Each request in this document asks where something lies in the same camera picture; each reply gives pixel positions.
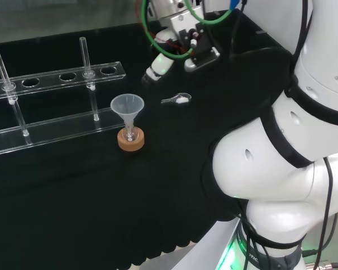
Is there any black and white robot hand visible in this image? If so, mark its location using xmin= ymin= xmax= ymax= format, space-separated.
xmin=141 ymin=7 xmax=221 ymax=83

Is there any translucent plastic funnel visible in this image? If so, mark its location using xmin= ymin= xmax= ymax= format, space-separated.
xmin=110 ymin=94 xmax=145 ymax=132

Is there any clear acrylic funnel stand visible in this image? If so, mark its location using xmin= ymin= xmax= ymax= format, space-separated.
xmin=0 ymin=36 xmax=127 ymax=157

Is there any clear round-bottom flask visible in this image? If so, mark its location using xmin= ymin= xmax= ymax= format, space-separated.
xmin=123 ymin=121 xmax=136 ymax=142

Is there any black bench cloth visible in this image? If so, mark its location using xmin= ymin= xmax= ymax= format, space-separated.
xmin=0 ymin=8 xmax=298 ymax=268

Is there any cork ring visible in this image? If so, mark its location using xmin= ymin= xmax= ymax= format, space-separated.
xmin=117 ymin=128 xmax=145 ymax=152

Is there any long black cable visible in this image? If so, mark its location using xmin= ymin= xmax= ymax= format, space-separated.
xmin=315 ymin=156 xmax=338 ymax=270

